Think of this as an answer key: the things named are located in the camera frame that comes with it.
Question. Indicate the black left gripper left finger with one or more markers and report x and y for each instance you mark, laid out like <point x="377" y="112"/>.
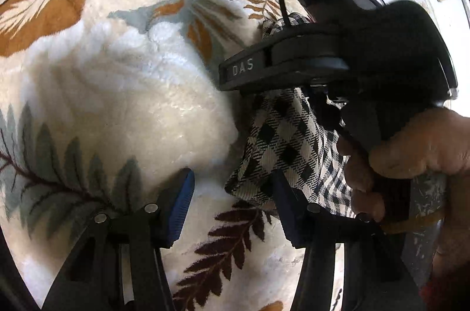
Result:
<point x="116" y="264"/>

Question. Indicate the leaf-print fleece blanket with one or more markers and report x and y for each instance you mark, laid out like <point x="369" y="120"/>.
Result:
<point x="103" y="103"/>

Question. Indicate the black cream checked coat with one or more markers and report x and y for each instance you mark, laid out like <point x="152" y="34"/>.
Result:
<point x="285" y="135"/>

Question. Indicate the person's right hand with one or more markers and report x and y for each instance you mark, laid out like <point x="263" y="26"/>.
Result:
<point x="436" y="140"/>

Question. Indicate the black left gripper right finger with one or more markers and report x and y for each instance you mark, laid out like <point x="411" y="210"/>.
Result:
<point x="369" y="253"/>

